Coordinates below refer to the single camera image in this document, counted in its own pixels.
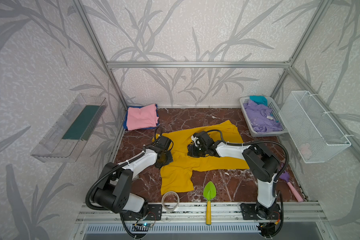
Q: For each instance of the clear tape roll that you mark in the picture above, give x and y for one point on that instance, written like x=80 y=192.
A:
x=170 y=201

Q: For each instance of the yellow printed t-shirt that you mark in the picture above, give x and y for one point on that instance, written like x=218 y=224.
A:
x=176 y=176

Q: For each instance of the clear plastic wall shelf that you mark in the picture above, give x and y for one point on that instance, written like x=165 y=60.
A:
x=52 y=148

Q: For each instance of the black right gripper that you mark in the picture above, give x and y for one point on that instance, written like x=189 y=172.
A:
x=194 y=149

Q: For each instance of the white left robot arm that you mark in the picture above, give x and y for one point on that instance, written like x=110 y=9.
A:
x=112 y=190

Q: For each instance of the teal t-shirt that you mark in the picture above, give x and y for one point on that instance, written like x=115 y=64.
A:
x=260 y=100

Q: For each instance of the purple pink toy rake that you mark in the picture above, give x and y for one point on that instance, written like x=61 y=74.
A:
x=286 y=177

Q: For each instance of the pink folded t-shirt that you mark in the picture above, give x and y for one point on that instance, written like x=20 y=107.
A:
x=141 y=117

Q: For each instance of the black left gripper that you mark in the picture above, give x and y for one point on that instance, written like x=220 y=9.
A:
x=164 y=156

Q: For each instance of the aluminium frame profile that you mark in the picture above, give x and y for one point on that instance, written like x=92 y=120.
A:
x=287 y=66

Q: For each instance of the dark green sponge pad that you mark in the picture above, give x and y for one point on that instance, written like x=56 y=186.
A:
x=84 y=124

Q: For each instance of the green toy trowel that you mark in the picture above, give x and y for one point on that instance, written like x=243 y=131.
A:
x=209 y=193

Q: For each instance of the grey plastic laundry basket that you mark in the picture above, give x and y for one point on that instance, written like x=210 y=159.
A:
x=271 y=104

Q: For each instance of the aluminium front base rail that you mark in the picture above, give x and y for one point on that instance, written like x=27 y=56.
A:
x=226 y=212

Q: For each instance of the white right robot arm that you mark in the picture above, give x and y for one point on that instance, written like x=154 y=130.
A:
x=263 y=163

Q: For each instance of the purple t-shirt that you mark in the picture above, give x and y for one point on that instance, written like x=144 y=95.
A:
x=261 y=119

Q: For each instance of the white wire mesh basket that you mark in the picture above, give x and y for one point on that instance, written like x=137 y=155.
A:
x=314 y=132

